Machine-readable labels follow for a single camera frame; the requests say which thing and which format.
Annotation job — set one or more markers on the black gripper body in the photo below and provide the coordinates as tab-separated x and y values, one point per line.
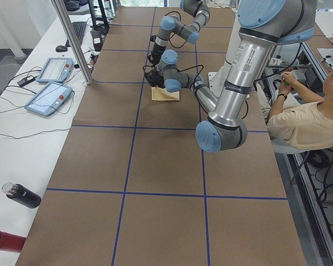
156	51
157	78

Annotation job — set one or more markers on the cream long-sleeve graphic shirt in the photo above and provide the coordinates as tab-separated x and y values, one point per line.
160	94

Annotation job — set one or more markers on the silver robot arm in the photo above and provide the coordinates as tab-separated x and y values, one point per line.
263	26
173	25

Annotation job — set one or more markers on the blue tape line lengthwise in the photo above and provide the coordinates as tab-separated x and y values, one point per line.
124	193

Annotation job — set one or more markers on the black monitor stand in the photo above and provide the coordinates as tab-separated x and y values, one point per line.
98	16

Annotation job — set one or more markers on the black keyboard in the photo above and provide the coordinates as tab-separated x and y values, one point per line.
79	29

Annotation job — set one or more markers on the black computer mouse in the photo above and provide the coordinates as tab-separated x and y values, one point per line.
61	49

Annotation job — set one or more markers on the blue teach pendant far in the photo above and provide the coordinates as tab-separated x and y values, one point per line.
55	69

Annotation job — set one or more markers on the blue teach pendant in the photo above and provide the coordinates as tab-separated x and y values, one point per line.
48	100
55	69

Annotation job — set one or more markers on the blue teach pendant near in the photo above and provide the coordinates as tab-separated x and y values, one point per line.
48	100

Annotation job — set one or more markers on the white side desk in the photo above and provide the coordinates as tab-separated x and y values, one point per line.
30	146

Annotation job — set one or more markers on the seated person beige shirt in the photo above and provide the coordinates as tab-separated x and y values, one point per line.
299	116

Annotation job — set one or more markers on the black water bottle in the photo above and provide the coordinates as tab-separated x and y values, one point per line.
21	194

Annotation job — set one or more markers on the red cylinder bottle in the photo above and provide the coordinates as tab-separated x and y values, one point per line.
11	242

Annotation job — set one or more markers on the aluminium frame post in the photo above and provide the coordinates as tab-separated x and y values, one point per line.
72	38

